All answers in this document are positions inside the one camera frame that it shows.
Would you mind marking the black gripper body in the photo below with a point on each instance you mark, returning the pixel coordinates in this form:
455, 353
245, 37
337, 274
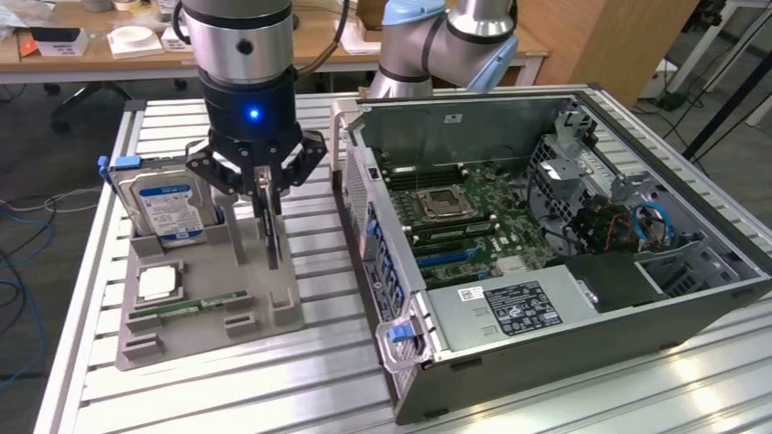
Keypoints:
249, 104

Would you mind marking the black graphics card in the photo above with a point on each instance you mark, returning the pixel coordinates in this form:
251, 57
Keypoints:
273, 244

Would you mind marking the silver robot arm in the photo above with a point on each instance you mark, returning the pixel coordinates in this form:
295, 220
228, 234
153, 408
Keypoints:
241, 45

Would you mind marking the hard disk blue caddy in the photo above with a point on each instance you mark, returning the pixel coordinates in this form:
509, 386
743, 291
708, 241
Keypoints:
163, 203

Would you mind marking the white cardboard box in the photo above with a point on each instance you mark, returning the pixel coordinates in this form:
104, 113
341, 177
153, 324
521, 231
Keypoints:
172, 43

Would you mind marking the white paper box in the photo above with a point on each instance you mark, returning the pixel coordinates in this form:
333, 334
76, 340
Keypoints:
361, 43

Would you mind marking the wooden desk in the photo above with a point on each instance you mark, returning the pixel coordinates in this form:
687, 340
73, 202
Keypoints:
120, 65

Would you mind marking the CPU socket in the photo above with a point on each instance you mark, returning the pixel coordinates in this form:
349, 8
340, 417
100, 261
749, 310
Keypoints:
443, 203

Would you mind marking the silver CPU chip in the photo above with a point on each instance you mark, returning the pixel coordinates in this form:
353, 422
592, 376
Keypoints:
157, 284

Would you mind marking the brown cardboard box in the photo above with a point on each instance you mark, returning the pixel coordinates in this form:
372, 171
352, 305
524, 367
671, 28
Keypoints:
369, 16

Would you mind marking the green RAM stick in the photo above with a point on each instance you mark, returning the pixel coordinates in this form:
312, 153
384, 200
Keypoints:
180, 307

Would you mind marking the blue expansion slot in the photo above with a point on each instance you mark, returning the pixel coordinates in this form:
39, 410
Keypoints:
447, 257

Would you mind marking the grey cup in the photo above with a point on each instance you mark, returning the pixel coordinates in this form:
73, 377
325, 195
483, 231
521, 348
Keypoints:
96, 4

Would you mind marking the white box black lid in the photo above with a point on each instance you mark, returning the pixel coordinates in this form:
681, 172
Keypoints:
60, 47

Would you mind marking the green motherboard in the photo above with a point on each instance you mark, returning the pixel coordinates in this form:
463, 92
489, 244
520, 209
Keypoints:
519, 212

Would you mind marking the grey parts rack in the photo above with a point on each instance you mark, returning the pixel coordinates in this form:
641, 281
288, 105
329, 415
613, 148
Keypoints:
199, 334

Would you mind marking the orange box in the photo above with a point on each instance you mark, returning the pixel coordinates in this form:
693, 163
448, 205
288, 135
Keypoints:
27, 50

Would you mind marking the silver chipset heatsink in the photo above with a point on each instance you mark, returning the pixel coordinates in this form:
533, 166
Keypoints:
513, 264

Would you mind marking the metal disk bay cage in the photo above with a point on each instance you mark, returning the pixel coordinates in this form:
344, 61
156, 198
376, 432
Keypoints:
560, 172

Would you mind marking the blue case latch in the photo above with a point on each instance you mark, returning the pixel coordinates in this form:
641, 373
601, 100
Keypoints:
397, 335

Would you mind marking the grey power supply unit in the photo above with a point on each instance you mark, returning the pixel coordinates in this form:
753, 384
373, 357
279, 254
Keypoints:
471, 316

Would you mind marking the wooden cabinet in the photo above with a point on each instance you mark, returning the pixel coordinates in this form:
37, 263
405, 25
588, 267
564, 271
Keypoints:
615, 45

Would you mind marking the open grey PC case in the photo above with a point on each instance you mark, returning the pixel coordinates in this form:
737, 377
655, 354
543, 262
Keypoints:
543, 361

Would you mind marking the black slanted stand pole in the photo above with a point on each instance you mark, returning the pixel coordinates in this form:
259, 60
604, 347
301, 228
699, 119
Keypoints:
700, 131

